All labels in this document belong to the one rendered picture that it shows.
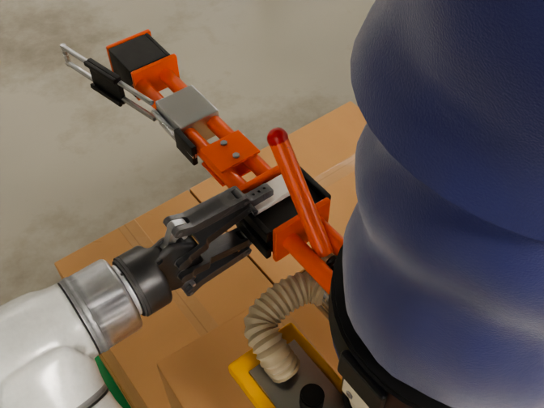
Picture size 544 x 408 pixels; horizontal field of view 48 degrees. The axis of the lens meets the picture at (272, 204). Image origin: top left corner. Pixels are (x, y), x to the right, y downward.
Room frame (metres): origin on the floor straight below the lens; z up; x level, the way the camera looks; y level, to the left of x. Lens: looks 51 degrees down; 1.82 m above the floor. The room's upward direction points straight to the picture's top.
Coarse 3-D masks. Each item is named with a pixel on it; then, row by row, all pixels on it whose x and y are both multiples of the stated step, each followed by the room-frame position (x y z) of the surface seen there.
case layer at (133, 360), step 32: (320, 128) 1.33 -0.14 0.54; (352, 128) 1.33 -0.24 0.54; (320, 160) 1.20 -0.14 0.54; (352, 160) 1.20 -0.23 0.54; (192, 192) 1.08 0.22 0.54; (352, 192) 1.08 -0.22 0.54; (128, 224) 0.97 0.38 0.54; (160, 224) 0.97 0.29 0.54; (96, 256) 0.87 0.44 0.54; (256, 256) 0.87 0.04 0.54; (288, 256) 0.87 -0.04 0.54; (224, 288) 0.78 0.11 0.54; (256, 288) 0.78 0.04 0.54; (160, 320) 0.69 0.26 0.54; (192, 320) 0.69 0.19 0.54; (224, 320) 0.69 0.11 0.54; (128, 352) 0.61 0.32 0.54; (160, 352) 0.61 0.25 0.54; (128, 384) 0.58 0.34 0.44; (160, 384) 0.54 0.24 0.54
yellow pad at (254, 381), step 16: (288, 336) 0.36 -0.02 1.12; (304, 352) 0.33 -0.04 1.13; (240, 368) 0.31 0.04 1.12; (256, 368) 0.31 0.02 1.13; (304, 368) 0.31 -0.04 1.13; (320, 368) 0.31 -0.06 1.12; (240, 384) 0.29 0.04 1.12; (256, 384) 0.29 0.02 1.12; (272, 384) 0.29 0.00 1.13; (288, 384) 0.29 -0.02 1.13; (304, 384) 0.29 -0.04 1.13; (320, 384) 0.29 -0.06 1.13; (336, 384) 0.29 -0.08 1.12; (256, 400) 0.27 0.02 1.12; (272, 400) 0.27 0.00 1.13; (288, 400) 0.27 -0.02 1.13; (304, 400) 0.26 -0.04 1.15; (320, 400) 0.26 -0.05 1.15; (336, 400) 0.27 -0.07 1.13
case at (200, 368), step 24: (312, 312) 0.49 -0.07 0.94; (216, 336) 0.45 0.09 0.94; (240, 336) 0.45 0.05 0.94; (312, 336) 0.45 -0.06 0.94; (168, 360) 0.41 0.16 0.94; (192, 360) 0.41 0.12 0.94; (216, 360) 0.41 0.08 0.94; (336, 360) 0.41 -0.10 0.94; (168, 384) 0.37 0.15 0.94; (192, 384) 0.37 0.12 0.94; (216, 384) 0.37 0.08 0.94
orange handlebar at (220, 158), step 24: (168, 72) 0.72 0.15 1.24; (216, 120) 0.62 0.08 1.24; (216, 144) 0.57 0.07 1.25; (240, 144) 0.57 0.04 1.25; (216, 168) 0.53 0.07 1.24; (240, 168) 0.55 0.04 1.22; (264, 168) 0.53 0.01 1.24; (288, 240) 0.42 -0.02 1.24; (336, 240) 0.42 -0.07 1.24; (312, 264) 0.38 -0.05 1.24
